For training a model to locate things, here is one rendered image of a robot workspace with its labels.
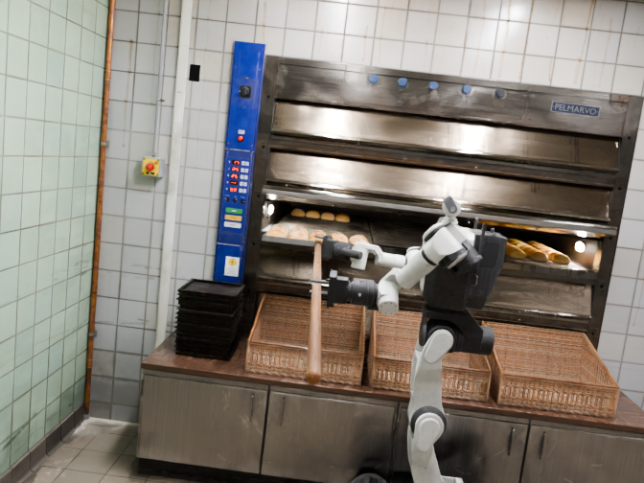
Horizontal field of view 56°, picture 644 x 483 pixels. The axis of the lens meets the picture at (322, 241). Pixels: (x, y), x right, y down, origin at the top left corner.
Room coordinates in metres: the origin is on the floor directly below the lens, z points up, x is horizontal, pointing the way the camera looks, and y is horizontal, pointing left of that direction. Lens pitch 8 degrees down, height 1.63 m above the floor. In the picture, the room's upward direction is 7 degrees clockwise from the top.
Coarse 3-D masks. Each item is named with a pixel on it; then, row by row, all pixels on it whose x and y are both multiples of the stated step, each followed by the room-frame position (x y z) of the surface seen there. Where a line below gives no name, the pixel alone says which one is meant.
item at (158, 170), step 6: (144, 156) 3.20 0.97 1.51; (144, 162) 3.19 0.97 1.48; (150, 162) 3.19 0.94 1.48; (162, 162) 3.22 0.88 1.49; (144, 168) 3.19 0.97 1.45; (156, 168) 3.19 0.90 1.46; (162, 168) 3.23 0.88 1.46; (144, 174) 3.19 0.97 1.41; (150, 174) 3.19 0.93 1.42; (156, 174) 3.19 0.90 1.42; (162, 174) 3.24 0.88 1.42
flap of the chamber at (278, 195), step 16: (272, 192) 3.10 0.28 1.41; (288, 192) 3.09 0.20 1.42; (352, 208) 3.26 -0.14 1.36; (368, 208) 3.18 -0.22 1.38; (384, 208) 3.10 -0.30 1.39; (400, 208) 3.07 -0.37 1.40; (416, 208) 3.07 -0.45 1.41; (496, 224) 3.19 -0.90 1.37; (512, 224) 3.12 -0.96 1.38; (528, 224) 3.05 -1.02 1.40; (544, 224) 3.05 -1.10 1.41; (560, 224) 3.05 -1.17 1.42
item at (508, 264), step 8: (264, 232) 3.24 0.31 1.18; (384, 248) 3.22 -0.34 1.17; (392, 248) 3.22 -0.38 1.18; (400, 248) 3.22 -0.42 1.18; (408, 248) 3.26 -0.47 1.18; (504, 264) 3.20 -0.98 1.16; (512, 264) 3.20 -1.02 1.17; (520, 264) 3.20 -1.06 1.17; (528, 264) 3.19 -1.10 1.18; (536, 264) 3.20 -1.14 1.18; (544, 264) 3.24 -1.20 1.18; (536, 272) 3.19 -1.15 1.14; (544, 272) 3.19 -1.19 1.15; (552, 272) 3.19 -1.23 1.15; (560, 272) 3.19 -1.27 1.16; (568, 272) 3.19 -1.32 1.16; (576, 272) 3.19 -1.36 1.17; (584, 272) 3.18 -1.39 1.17; (592, 272) 3.18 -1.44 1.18
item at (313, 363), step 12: (312, 276) 2.12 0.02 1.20; (312, 288) 1.90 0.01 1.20; (312, 300) 1.74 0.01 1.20; (312, 312) 1.59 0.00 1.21; (312, 324) 1.48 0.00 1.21; (312, 336) 1.38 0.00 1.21; (312, 348) 1.29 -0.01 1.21; (312, 360) 1.21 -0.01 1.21; (312, 372) 1.15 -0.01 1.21; (312, 384) 1.15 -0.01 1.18
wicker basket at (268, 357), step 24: (264, 312) 3.18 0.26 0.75; (288, 312) 3.18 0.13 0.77; (336, 312) 3.18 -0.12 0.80; (360, 312) 3.18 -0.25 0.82; (264, 336) 3.15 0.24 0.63; (288, 336) 3.15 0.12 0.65; (336, 336) 3.15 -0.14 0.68; (360, 336) 3.04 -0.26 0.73; (264, 360) 2.74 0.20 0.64; (288, 360) 2.74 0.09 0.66; (336, 360) 2.73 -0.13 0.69; (360, 360) 2.73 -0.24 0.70
